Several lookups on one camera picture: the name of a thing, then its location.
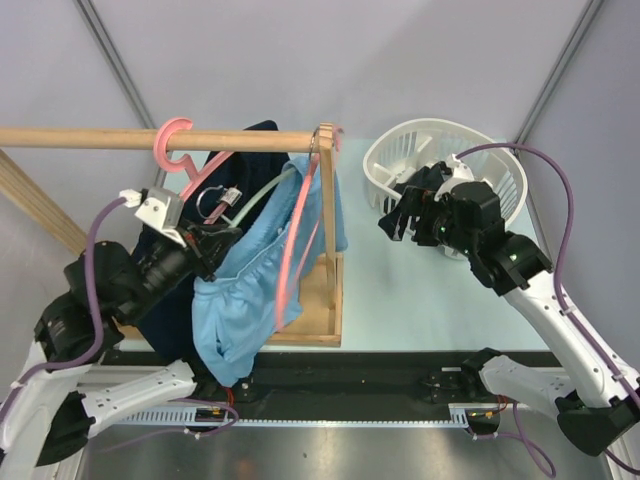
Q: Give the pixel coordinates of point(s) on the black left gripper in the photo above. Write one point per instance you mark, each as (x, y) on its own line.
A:
(223, 240)

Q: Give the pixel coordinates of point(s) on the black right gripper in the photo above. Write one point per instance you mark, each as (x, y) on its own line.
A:
(390, 223)

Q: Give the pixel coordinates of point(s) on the light blue shorts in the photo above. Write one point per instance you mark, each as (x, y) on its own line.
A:
(233, 316)

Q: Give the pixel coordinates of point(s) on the pink plastic hanger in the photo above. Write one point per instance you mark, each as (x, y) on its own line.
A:
(197, 176)

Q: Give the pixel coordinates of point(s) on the pale green hanger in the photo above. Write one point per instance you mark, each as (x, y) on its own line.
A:
(268, 198)

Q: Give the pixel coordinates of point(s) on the dark grey shorts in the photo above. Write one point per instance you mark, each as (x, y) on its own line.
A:
(428, 178)

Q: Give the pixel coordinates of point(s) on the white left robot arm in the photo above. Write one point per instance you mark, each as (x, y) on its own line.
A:
(45, 419)

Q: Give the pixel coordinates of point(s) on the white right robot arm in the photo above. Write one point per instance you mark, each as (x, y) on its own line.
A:
(599, 401)

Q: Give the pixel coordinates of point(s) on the navy blue shorts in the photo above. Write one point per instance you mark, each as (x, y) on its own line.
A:
(167, 326)

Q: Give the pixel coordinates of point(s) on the white plastic laundry basket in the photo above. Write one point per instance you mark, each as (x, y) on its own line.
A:
(411, 145)

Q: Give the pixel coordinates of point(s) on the wooden rack rod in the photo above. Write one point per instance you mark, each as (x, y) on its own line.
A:
(143, 139)

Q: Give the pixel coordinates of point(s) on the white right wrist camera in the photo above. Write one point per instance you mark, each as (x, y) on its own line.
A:
(460, 173)

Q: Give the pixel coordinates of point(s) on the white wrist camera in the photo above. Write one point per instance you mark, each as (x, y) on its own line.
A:
(460, 173)
(158, 208)

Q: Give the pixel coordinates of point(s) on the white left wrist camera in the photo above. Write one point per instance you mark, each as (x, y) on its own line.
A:
(158, 208)

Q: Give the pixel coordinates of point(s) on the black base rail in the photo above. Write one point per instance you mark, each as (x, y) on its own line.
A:
(355, 388)

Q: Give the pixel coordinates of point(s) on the wooden rack left post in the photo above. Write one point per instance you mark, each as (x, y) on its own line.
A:
(32, 200)

